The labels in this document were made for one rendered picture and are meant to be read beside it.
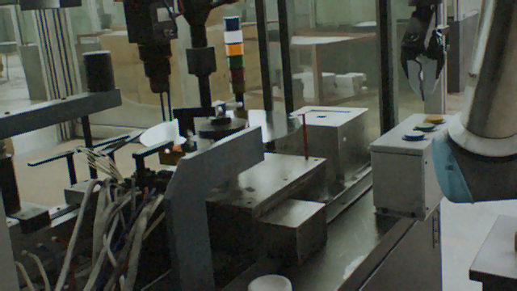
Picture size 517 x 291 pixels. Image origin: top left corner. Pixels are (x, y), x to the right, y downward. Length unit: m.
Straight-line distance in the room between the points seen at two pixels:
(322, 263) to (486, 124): 0.37
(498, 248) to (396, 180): 0.23
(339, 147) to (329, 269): 0.41
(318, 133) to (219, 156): 0.51
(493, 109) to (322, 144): 0.57
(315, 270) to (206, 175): 0.28
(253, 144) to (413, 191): 0.37
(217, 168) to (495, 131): 0.42
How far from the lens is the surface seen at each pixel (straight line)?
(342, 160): 1.38
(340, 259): 1.06
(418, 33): 1.18
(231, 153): 0.92
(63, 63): 2.22
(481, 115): 0.90
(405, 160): 1.17
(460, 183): 0.95
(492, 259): 1.08
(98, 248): 0.91
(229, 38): 1.45
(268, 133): 1.11
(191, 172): 0.84
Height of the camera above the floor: 1.23
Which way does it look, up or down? 13 degrees down
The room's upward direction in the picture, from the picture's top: 5 degrees counter-clockwise
